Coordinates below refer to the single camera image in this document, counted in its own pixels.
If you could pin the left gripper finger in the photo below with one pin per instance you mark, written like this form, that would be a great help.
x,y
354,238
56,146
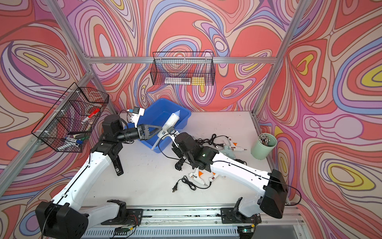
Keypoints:
x,y
154,136
154,128

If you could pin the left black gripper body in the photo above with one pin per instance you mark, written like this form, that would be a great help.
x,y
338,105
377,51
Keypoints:
x,y
141,137

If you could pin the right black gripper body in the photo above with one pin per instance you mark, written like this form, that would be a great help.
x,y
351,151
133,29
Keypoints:
x,y
176,150

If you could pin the white glue gun blue trigger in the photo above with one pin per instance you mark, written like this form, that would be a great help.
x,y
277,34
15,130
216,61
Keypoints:
x,y
171,121

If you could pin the white glue gun orange trigger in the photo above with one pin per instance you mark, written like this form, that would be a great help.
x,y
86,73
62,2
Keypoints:
x,y
196,176

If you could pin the mint green glue gun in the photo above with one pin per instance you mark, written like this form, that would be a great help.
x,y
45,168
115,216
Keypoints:
x,y
227,151
233,146

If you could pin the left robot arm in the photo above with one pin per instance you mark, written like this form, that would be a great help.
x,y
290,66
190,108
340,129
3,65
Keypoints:
x,y
62,217

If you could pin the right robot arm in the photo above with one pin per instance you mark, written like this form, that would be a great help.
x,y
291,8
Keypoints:
x,y
270,188

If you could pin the blue plastic storage box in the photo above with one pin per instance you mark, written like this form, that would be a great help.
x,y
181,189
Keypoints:
x,y
158,113

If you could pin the white box in basket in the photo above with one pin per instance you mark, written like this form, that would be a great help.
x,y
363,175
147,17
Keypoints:
x,y
177,81

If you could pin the yellow box in basket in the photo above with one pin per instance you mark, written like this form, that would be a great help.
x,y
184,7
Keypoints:
x,y
198,81

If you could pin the red marker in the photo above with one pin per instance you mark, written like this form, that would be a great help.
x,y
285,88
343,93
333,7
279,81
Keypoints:
x,y
91,115

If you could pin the blue marker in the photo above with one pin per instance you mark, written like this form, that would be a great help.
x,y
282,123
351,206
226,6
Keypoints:
x,y
73,140

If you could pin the green pen holder cup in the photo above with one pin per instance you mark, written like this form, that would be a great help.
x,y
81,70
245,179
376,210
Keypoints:
x,y
265,143

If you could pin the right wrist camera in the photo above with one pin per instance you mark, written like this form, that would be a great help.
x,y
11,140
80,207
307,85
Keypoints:
x,y
171,130

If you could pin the back wire basket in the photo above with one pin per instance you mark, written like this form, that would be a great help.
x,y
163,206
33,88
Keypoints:
x,y
185,64

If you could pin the wire basket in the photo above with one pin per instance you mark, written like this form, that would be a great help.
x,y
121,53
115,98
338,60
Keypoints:
x,y
185,64
65,116

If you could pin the aluminium front rail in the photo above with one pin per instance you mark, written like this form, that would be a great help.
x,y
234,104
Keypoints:
x,y
202,222

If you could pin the left wire basket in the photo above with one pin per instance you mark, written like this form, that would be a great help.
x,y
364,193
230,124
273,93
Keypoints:
x,y
65,116

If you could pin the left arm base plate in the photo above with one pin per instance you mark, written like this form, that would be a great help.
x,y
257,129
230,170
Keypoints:
x,y
126,217

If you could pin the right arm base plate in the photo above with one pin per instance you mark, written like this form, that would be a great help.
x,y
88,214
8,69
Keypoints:
x,y
232,216

